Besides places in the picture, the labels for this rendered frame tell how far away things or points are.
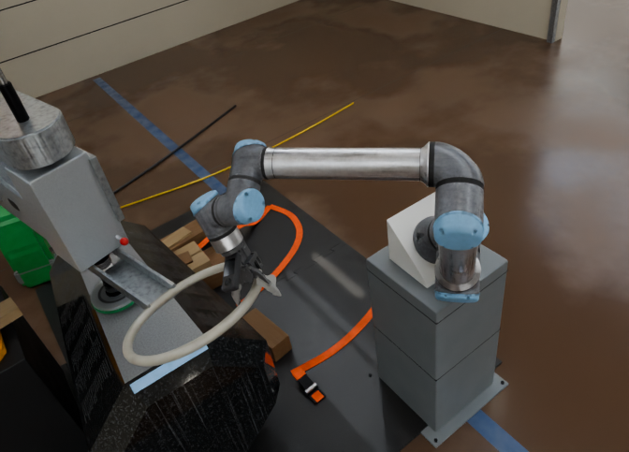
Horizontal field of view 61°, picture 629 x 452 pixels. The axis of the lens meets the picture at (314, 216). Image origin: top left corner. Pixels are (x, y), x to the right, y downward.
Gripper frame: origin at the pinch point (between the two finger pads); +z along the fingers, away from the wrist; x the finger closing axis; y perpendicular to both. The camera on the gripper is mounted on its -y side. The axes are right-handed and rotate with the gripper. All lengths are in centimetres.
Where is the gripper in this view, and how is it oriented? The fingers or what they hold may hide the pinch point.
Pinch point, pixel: (259, 303)
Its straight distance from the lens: 164.1
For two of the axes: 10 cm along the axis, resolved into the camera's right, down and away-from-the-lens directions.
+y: 2.3, -4.8, 8.5
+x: -8.8, 2.7, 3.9
